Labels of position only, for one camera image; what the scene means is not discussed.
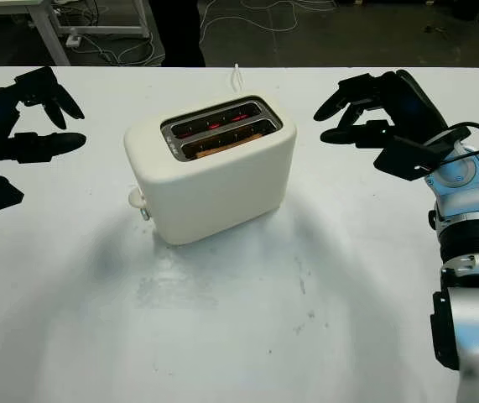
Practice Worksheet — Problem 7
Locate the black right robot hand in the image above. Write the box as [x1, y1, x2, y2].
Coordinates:
[313, 69, 450, 150]

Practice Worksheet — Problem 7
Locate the browned toast slice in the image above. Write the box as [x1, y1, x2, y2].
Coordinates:
[195, 130, 265, 160]

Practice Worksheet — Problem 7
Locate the cream toaster lever knob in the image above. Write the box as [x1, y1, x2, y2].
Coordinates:
[128, 187, 148, 209]

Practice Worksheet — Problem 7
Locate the person in dark clothes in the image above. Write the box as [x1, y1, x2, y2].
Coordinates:
[148, 0, 206, 67]

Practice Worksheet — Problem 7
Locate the cream two-slot toaster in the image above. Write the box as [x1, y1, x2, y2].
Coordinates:
[123, 92, 298, 246]

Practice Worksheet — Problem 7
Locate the black object on floor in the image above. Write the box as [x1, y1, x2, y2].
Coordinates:
[450, 0, 479, 20]

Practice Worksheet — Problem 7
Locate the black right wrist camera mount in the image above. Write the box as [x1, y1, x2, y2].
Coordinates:
[373, 125, 473, 182]

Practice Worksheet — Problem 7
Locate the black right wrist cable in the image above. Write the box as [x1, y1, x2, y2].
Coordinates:
[427, 120, 479, 168]

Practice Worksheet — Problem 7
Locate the white metal table frame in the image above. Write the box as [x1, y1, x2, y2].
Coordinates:
[0, 0, 152, 66]

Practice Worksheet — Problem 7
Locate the white power strip cable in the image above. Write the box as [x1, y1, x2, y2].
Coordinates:
[73, 35, 167, 66]

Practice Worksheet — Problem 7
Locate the white toaster power cord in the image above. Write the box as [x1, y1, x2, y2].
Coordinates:
[229, 62, 244, 92]

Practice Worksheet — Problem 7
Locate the long white looping floor cable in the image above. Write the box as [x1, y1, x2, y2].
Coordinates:
[200, 0, 337, 43]

